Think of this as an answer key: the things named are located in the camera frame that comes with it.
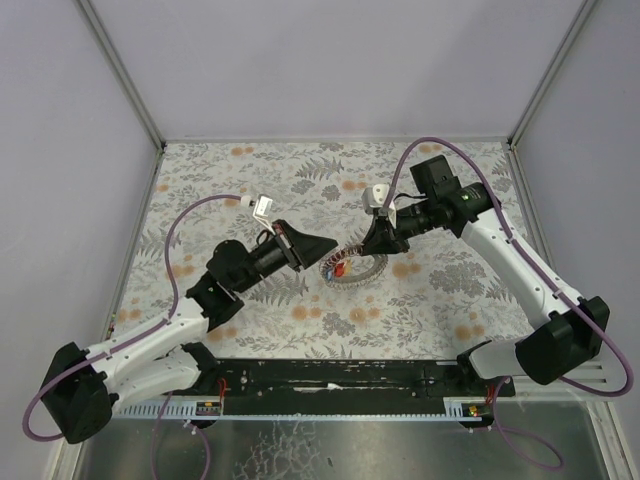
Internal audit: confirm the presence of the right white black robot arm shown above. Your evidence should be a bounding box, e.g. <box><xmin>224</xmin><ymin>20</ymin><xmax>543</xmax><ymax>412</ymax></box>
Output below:
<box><xmin>361</xmin><ymin>156</ymin><xmax>610</xmax><ymax>385</ymax></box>

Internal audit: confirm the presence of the right aluminium frame post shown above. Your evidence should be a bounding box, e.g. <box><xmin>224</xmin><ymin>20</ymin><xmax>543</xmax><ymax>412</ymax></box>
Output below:
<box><xmin>507</xmin><ymin>0</ymin><xmax>600</xmax><ymax>151</ymax></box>

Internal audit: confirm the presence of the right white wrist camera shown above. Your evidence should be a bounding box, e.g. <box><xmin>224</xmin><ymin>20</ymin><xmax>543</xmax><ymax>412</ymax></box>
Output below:
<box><xmin>362</xmin><ymin>184</ymin><xmax>397</xmax><ymax>227</ymax></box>

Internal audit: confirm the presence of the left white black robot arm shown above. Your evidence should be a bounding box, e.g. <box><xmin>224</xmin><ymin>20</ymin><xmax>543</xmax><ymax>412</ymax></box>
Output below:
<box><xmin>36</xmin><ymin>220</ymin><xmax>337</xmax><ymax>444</ymax></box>

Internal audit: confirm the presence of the aluminium frame post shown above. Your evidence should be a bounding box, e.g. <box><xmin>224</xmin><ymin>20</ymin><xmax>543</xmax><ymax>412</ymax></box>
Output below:
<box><xmin>507</xmin><ymin>0</ymin><xmax>600</xmax><ymax>151</ymax></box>
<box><xmin>73</xmin><ymin>0</ymin><xmax>166</xmax><ymax>151</ymax></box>

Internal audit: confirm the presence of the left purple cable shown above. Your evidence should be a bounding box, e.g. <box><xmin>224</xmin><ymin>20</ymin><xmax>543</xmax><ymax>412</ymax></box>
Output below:
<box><xmin>22</xmin><ymin>194</ymin><xmax>254</xmax><ymax>444</ymax></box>

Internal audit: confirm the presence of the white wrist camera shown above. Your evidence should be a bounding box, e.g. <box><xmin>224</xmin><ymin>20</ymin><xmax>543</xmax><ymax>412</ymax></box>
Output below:
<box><xmin>250</xmin><ymin>195</ymin><xmax>274</xmax><ymax>233</ymax></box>
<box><xmin>362</xmin><ymin>184</ymin><xmax>397</xmax><ymax>227</ymax></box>

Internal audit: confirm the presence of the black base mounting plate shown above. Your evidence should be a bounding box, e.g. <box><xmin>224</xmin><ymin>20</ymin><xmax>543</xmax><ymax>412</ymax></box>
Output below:
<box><xmin>186</xmin><ymin>359</ymin><xmax>515</xmax><ymax>427</ymax></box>

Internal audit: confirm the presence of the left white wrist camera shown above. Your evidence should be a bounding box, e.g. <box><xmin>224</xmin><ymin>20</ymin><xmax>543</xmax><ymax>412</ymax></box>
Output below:
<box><xmin>250</xmin><ymin>195</ymin><xmax>274</xmax><ymax>233</ymax></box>

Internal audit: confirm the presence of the left aluminium frame post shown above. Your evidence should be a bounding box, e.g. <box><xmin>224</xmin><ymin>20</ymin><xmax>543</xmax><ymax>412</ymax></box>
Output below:
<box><xmin>73</xmin><ymin>0</ymin><xmax>166</xmax><ymax>151</ymax></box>

